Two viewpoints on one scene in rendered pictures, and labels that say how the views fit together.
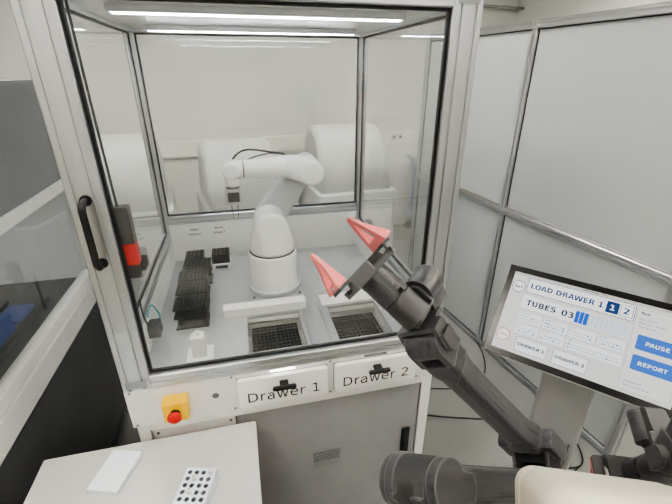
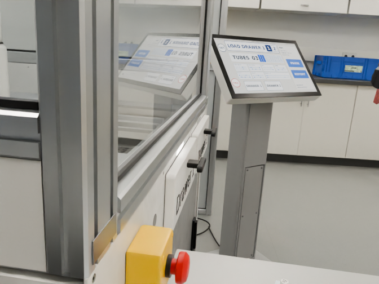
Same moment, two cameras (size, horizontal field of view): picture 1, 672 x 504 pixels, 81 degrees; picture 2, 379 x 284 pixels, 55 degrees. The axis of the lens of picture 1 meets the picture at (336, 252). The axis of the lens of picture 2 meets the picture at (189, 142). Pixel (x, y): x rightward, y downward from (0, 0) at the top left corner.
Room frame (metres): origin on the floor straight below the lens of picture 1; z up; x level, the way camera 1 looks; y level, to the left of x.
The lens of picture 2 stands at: (0.71, 0.86, 1.15)
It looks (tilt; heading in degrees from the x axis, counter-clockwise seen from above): 15 degrees down; 291
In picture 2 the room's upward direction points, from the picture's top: 3 degrees clockwise
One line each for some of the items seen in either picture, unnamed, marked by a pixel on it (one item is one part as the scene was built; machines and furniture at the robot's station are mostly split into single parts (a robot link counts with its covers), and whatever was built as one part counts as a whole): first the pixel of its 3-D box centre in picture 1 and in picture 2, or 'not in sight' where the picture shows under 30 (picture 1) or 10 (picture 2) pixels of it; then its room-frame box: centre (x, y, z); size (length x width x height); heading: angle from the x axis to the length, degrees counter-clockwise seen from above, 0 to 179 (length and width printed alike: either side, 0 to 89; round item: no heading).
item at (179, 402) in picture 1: (176, 408); (152, 263); (0.90, 0.49, 0.88); 0.07 x 0.05 x 0.07; 104
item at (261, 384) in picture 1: (283, 386); (183, 176); (0.99, 0.17, 0.87); 0.29 x 0.02 x 0.11; 104
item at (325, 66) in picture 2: not in sight; (346, 67); (0.66, -3.43, 1.01); 0.61 x 0.41 x 0.22; 21
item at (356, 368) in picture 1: (375, 370); (200, 141); (1.07, -0.14, 0.87); 0.29 x 0.02 x 0.11; 104
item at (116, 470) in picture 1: (115, 471); not in sight; (0.77, 0.63, 0.77); 0.13 x 0.09 x 0.02; 175
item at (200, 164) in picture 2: (284, 384); (195, 164); (0.97, 0.16, 0.91); 0.07 x 0.04 x 0.01; 104
